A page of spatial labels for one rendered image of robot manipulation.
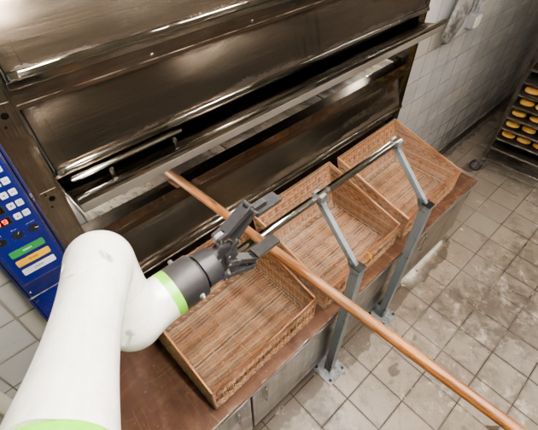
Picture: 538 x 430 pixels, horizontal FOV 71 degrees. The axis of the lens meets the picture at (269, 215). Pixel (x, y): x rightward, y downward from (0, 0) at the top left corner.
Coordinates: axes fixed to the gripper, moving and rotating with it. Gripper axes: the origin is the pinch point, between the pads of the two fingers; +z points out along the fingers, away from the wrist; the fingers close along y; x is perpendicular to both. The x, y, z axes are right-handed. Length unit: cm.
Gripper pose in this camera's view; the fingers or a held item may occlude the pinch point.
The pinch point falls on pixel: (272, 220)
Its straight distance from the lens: 84.2
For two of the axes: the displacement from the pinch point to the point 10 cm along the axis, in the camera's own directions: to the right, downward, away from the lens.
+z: 7.2, -5.0, 4.7
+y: 0.0, 6.9, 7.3
